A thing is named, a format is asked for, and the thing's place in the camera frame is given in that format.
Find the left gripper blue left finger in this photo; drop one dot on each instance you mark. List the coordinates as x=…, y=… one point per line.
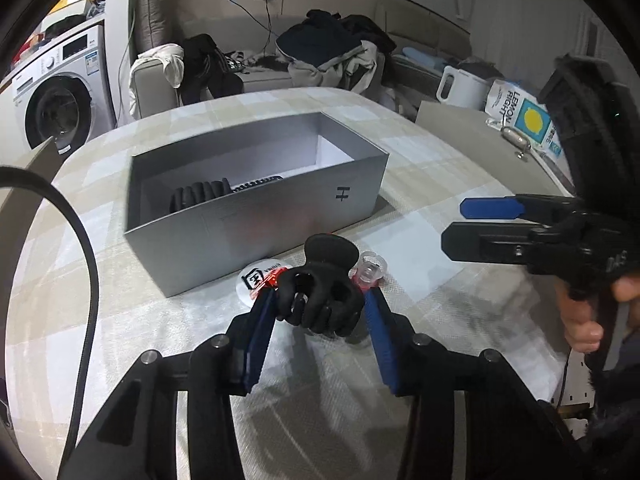
x=250, y=335

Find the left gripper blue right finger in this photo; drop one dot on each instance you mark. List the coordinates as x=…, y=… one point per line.
x=391, y=336

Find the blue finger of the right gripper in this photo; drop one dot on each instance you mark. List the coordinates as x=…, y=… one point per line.
x=492, y=208
x=487, y=242

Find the white round pin badge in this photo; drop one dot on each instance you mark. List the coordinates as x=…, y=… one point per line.
x=255, y=276

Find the white cloth on sofa arm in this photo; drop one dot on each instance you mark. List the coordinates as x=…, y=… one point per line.
x=154, y=81

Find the black garment on sofa arm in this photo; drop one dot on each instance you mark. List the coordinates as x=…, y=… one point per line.
x=206, y=68

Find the right hand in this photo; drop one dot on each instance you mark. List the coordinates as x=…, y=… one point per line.
x=582, y=332

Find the lemon print bag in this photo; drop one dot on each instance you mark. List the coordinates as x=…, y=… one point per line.
x=514, y=107

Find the grey cardboard box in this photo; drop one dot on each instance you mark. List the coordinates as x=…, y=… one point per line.
x=291, y=177

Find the white kettle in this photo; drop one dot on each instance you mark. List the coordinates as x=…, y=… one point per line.
x=462, y=89

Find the black ribbed item in box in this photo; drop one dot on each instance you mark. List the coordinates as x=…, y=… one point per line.
x=198, y=193

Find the grey sofa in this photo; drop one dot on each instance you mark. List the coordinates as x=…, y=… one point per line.
x=260, y=72

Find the pile of clothes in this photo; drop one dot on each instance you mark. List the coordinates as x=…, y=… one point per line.
x=326, y=50

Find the white washing machine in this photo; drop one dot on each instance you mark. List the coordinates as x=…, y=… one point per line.
x=60, y=93

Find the grey striped pillow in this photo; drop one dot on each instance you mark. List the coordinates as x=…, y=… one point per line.
x=152, y=28

